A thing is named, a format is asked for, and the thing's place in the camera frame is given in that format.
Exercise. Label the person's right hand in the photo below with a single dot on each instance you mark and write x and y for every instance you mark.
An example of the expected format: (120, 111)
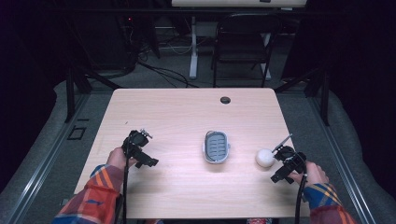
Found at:
(313, 175)

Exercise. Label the person's left hand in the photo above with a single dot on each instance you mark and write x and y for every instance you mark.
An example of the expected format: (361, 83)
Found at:
(117, 159)

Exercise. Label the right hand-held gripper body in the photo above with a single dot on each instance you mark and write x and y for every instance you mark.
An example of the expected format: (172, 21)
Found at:
(289, 166)

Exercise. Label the white desk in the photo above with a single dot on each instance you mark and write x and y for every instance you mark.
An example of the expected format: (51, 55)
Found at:
(193, 46)

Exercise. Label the black table grommet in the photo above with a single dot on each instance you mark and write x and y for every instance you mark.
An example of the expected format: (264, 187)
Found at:
(225, 100)

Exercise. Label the black metal stand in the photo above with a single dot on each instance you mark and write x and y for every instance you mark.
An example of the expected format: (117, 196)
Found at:
(71, 93)
(323, 93)

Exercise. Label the white round soap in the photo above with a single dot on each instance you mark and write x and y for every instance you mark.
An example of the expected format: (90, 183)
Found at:
(265, 158)

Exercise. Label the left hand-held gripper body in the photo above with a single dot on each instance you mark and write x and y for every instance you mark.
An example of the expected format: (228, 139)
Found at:
(138, 154)

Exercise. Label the grey soap dish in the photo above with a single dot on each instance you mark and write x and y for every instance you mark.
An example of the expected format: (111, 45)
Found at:
(216, 146)

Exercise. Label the black folding chair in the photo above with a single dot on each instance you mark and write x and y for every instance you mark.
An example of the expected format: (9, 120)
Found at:
(243, 46)

